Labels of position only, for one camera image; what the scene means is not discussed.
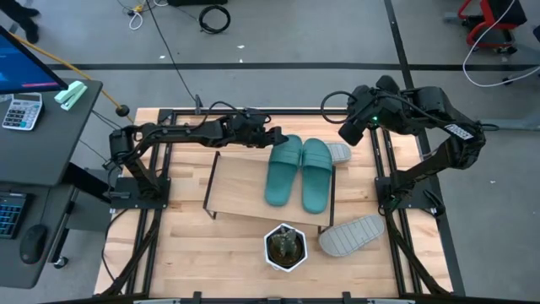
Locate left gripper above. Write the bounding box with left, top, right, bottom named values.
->
left=229, top=110, right=290, bottom=148

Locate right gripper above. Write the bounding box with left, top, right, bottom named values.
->
left=338, top=84, right=383, bottom=147

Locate grey rubber slide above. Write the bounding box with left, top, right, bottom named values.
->
left=318, top=214, right=386, bottom=258
left=324, top=142, right=353, bottom=165

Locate green rubber slide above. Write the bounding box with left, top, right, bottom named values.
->
left=264, top=133, right=304, bottom=208
left=300, top=137, right=333, bottom=214

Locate small green cactus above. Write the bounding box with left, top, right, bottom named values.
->
left=271, top=225, right=299, bottom=258

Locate white hexagonal plant pot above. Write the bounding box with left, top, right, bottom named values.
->
left=263, top=222, right=309, bottom=274

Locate grey desk foot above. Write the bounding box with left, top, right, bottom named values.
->
left=475, top=114, right=540, bottom=132

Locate black floor box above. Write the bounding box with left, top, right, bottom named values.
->
left=167, top=0, right=229, bottom=8

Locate red and black chair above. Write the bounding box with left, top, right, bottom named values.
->
left=442, top=0, right=528, bottom=55

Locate mint green stapler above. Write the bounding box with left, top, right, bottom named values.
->
left=53, top=80, right=89, bottom=111

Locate black desk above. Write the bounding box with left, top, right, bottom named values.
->
left=0, top=78, right=105, bottom=290

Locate grey desk calculator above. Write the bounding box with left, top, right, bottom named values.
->
left=2, top=92, right=44, bottom=132

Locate computer monitor with blue screen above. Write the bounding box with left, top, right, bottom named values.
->
left=0, top=24, right=68, bottom=96

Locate black computer mouse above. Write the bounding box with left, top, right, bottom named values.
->
left=19, top=224, right=49, bottom=266

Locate person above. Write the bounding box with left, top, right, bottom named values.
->
left=0, top=0, right=41, bottom=45

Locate black keyboard with blue backlight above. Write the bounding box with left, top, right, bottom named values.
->
left=0, top=192, right=29, bottom=241

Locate black aluminium table frame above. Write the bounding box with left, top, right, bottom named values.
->
left=94, top=107, right=467, bottom=304

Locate black right arm cable loop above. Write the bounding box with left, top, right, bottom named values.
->
left=320, top=90, right=359, bottom=126

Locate wooden shelf with black frame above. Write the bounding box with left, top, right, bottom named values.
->
left=202, top=150, right=338, bottom=235

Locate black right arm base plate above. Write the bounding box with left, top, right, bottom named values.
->
left=375, top=176, right=445, bottom=211

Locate long white cable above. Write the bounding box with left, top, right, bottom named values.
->
left=462, top=0, right=540, bottom=89

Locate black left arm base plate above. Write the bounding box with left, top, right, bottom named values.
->
left=110, top=176, right=172, bottom=211

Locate long black floor cable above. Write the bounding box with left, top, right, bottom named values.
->
left=145, top=0, right=199, bottom=106

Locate coiled black cable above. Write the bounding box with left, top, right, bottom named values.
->
left=197, top=3, right=232, bottom=35

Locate yellow cable with black foot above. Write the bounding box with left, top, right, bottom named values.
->
left=8, top=31, right=131, bottom=118

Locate white cable with yellow plug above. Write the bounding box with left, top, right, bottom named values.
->
left=128, top=0, right=170, bottom=31

